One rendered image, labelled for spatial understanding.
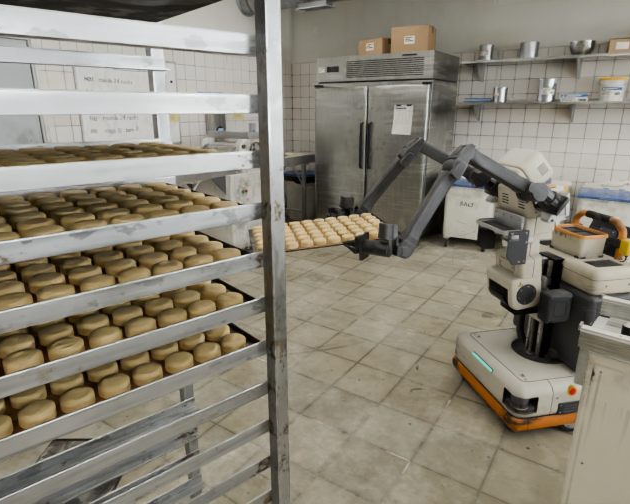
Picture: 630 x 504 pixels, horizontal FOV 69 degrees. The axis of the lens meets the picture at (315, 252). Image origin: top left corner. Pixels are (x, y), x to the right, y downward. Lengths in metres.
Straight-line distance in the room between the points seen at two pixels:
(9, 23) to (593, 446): 1.65
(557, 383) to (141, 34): 2.23
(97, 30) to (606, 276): 2.17
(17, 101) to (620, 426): 1.57
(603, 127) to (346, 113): 2.63
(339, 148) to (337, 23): 1.86
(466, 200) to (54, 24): 4.82
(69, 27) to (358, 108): 4.80
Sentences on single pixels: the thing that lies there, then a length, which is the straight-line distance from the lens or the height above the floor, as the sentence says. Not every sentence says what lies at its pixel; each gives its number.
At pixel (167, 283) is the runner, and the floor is 1.23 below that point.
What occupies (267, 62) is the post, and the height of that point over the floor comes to 1.56.
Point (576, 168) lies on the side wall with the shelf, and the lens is 5.68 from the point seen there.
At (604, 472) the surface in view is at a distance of 1.72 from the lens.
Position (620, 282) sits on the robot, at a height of 0.75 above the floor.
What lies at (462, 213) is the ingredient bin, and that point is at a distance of 5.29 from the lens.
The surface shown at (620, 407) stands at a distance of 1.60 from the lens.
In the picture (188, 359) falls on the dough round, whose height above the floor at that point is 1.06.
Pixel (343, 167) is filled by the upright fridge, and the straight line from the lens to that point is 5.51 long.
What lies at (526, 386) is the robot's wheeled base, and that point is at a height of 0.28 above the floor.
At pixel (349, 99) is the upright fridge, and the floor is 1.59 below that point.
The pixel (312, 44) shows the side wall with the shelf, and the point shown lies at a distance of 6.87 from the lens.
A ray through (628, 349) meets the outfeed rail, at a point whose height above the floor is 0.87.
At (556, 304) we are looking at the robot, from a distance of 2.40.
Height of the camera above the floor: 1.49
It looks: 17 degrees down
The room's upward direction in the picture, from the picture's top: straight up
